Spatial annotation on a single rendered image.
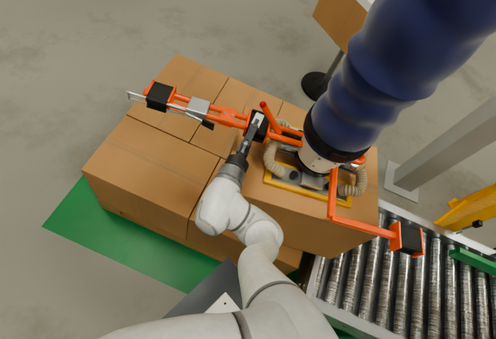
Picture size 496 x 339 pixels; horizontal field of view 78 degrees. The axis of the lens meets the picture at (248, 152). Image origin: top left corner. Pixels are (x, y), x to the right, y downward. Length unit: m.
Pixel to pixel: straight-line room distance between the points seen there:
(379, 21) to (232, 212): 0.59
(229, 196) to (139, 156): 0.94
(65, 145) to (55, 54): 0.91
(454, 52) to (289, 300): 0.55
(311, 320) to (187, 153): 1.41
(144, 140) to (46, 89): 1.25
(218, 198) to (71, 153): 1.72
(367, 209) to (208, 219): 0.65
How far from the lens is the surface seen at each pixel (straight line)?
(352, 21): 2.47
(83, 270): 2.15
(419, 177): 2.72
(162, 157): 1.73
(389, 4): 0.72
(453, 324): 2.02
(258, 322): 0.40
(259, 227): 0.89
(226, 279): 1.33
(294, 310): 0.44
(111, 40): 3.16
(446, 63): 0.74
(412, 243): 1.11
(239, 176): 0.92
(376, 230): 1.07
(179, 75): 2.09
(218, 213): 0.86
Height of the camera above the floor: 2.05
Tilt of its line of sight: 57 degrees down
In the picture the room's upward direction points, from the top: 22 degrees clockwise
